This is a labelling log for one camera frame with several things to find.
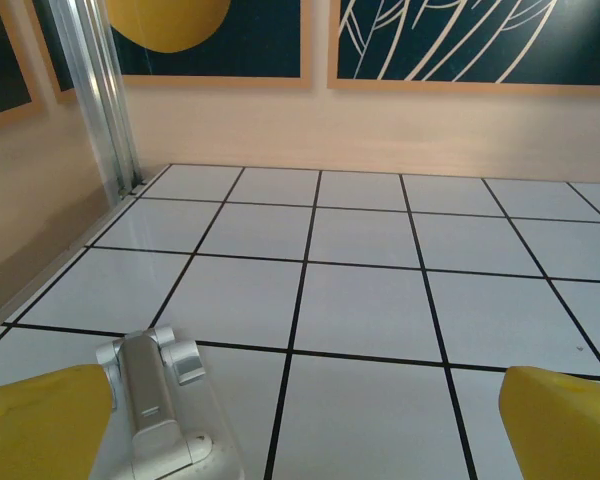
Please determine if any aluminium frame post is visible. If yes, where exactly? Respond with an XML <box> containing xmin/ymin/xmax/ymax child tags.
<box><xmin>47</xmin><ymin>0</ymin><xmax>147</xmax><ymax>207</ymax></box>

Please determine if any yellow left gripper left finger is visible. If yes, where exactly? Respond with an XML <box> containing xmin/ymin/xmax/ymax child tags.
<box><xmin>0</xmin><ymin>363</ymin><xmax>117</xmax><ymax>480</ymax></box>

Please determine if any wall panel with leaf lines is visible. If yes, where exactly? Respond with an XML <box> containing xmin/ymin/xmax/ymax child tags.
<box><xmin>327</xmin><ymin>0</ymin><xmax>600</xmax><ymax>97</ymax></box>

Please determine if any wall panel with yellow oval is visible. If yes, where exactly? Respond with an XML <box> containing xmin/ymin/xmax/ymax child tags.
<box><xmin>32</xmin><ymin>0</ymin><xmax>314</xmax><ymax>105</ymax></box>

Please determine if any white silver hinged device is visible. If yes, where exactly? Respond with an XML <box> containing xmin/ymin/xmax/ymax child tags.
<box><xmin>95</xmin><ymin>325</ymin><xmax>246</xmax><ymax>480</ymax></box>

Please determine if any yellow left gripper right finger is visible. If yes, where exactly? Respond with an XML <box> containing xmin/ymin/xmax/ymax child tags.
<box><xmin>498</xmin><ymin>365</ymin><xmax>600</xmax><ymax>480</ymax></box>

